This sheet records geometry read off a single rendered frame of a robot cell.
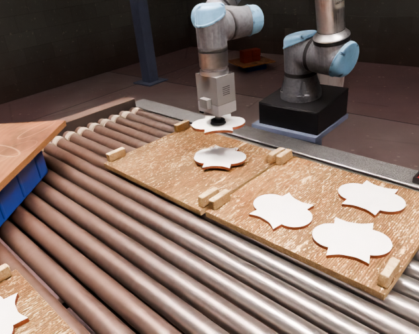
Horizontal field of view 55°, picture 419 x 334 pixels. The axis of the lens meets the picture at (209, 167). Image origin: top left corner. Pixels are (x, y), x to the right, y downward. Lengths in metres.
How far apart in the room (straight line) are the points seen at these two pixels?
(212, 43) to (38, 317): 0.69
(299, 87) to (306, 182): 0.54
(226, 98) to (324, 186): 0.33
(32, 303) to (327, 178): 0.71
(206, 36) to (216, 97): 0.15
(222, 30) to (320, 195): 0.46
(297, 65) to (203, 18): 0.54
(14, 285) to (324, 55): 1.06
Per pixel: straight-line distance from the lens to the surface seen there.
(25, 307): 0.81
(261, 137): 1.32
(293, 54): 1.45
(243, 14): 1.07
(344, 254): 0.80
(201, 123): 1.11
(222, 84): 1.03
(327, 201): 0.95
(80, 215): 1.03
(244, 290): 0.75
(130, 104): 1.72
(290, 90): 1.49
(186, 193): 0.99
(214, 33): 1.01
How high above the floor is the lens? 1.45
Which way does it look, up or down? 28 degrees down
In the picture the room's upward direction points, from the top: 5 degrees counter-clockwise
